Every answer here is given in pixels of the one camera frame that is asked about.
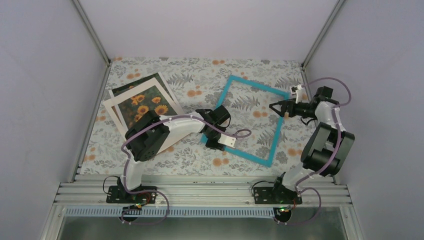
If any sunflower photo print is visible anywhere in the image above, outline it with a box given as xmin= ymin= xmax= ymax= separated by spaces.
xmin=108 ymin=72 xmax=178 ymax=103

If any floral patterned table mat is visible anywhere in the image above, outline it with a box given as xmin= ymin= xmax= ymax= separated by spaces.
xmin=80 ymin=57 xmax=315 ymax=176

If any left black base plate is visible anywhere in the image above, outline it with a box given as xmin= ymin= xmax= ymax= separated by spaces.
xmin=106 ymin=185 xmax=158 ymax=205

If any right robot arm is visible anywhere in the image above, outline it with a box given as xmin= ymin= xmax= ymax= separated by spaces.
xmin=269 ymin=86 xmax=355 ymax=204

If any teal and wood picture frame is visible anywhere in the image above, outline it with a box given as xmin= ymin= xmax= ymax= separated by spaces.
xmin=196 ymin=75 xmax=289 ymax=171

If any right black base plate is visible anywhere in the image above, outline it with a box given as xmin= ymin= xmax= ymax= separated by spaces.
xmin=253 ymin=185 xmax=303 ymax=205

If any white mat sunflower photo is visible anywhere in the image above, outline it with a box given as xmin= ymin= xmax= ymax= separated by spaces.
xmin=103 ymin=78 xmax=184 ymax=135

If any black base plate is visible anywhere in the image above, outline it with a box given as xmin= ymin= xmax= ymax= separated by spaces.
xmin=106 ymin=185 xmax=158 ymax=205
xmin=253 ymin=185 xmax=303 ymax=205

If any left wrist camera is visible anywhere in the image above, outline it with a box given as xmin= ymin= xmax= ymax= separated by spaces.
xmin=217 ymin=134 xmax=237 ymax=148

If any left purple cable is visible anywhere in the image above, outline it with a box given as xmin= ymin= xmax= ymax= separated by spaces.
xmin=119 ymin=114 xmax=252 ymax=226

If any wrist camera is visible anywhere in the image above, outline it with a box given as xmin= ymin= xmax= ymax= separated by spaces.
xmin=289 ymin=84 xmax=304 ymax=103
xmin=217 ymin=134 xmax=237 ymax=148

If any aluminium rail base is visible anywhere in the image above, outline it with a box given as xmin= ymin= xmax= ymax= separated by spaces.
xmin=53 ymin=174 xmax=353 ymax=207

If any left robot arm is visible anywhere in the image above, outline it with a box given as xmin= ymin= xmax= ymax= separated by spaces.
xmin=117 ymin=106 xmax=236 ymax=203

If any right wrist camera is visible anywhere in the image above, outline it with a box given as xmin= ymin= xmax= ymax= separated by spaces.
xmin=289 ymin=84 xmax=304 ymax=103

